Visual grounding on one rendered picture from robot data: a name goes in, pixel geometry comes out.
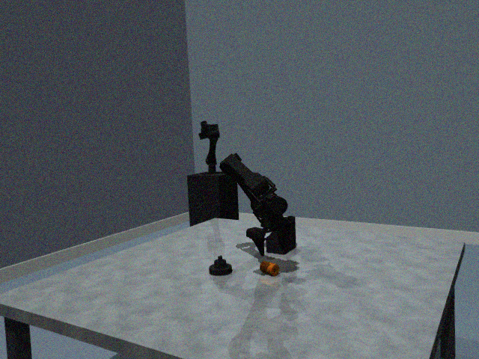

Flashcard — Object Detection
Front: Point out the orange knob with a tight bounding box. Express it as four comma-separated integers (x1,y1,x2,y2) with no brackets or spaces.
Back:
260,261,279,276

